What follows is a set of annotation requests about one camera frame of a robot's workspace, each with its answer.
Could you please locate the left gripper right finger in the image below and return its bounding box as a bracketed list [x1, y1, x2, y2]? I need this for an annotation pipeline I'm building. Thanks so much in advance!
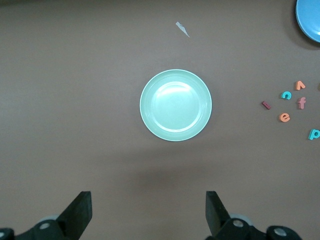
[205, 190, 304, 240]

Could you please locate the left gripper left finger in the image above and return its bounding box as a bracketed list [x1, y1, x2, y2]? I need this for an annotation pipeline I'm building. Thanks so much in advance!
[0, 191, 94, 240]

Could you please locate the orange foam letter e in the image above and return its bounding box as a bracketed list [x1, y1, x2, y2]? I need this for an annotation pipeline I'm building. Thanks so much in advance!
[277, 112, 292, 124]

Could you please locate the brown table cover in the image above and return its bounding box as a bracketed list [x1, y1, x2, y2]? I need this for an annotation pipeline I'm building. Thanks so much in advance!
[0, 0, 320, 240]

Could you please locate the light green plate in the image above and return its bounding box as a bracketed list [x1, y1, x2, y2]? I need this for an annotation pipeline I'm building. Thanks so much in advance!
[139, 68, 213, 143]

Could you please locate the teal foam letter p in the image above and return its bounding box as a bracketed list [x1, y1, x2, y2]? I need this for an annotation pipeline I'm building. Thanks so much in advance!
[307, 128, 320, 141]

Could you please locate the pink red foam letter f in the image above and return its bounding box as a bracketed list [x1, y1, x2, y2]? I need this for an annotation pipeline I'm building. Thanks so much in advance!
[296, 96, 308, 110]

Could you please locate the orange foam letter v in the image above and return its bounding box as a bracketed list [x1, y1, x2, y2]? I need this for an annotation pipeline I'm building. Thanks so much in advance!
[294, 80, 307, 92]

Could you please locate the small white paper scrap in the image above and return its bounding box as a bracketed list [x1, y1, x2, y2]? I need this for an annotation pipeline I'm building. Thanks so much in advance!
[175, 21, 191, 39]

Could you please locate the blue plate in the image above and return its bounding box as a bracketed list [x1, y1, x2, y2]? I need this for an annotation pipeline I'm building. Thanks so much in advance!
[295, 0, 320, 43]

